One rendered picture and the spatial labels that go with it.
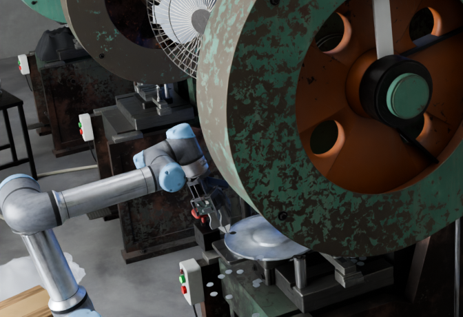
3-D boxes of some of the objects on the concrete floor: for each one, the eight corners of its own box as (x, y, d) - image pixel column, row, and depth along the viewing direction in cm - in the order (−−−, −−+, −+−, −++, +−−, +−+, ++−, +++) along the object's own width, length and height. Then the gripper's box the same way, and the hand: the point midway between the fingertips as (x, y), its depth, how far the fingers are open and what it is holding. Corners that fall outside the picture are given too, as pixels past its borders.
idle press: (47, 171, 504) (-8, -101, 442) (18, 131, 588) (-30, -104, 526) (251, 120, 561) (228, -128, 499) (198, 89, 645) (173, -126, 583)
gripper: (178, 183, 223) (207, 245, 228) (204, 176, 219) (233, 239, 224) (189, 171, 231) (218, 232, 236) (215, 165, 227) (242, 226, 231)
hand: (227, 227), depth 232 cm, fingers closed
